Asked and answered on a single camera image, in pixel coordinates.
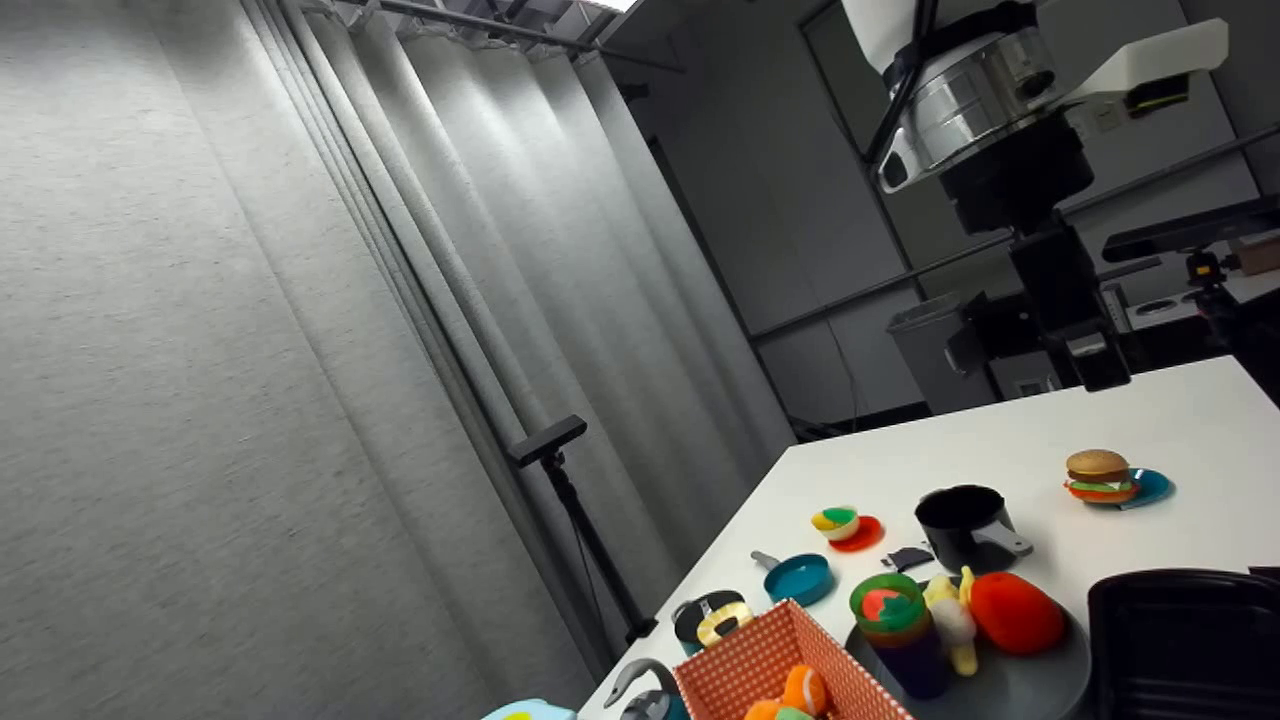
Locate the blue small plate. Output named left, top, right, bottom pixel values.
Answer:
left=1134, top=466, right=1178, bottom=508

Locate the dark purple cup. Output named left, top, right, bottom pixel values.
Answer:
left=879, top=634, right=948, bottom=701

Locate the red round plush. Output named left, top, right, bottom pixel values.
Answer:
left=967, top=570, right=1069, bottom=656

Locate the black saucepan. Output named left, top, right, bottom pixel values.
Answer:
left=915, top=483, right=1033, bottom=570

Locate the red checkered basket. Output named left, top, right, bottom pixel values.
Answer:
left=677, top=603, right=914, bottom=720

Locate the black camera tripod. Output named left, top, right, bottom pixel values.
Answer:
left=514, top=415, right=655, bottom=638

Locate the teal toy pan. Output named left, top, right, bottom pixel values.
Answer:
left=756, top=553, right=835, bottom=607

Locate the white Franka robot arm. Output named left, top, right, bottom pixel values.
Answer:
left=842, top=0, right=1228, bottom=393

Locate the red small plate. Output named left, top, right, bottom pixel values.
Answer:
left=829, top=515, right=883, bottom=553

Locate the toy burger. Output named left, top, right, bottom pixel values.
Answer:
left=1065, top=447, right=1136, bottom=508

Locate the green stacked cup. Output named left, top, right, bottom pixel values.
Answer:
left=850, top=570, right=933, bottom=649

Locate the yellow banana plush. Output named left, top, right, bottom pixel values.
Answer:
left=923, top=566, right=982, bottom=677

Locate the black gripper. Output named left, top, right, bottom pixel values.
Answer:
left=940, top=115, right=1134, bottom=393

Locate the grey frying pan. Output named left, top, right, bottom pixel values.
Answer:
left=845, top=624, right=1094, bottom=720

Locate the green plush in basket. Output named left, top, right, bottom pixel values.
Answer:
left=772, top=702, right=812, bottom=720

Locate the colourful toy on red plate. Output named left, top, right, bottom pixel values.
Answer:
left=812, top=504, right=860, bottom=543

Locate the orange and white plushy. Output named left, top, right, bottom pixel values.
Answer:
left=785, top=663, right=834, bottom=716

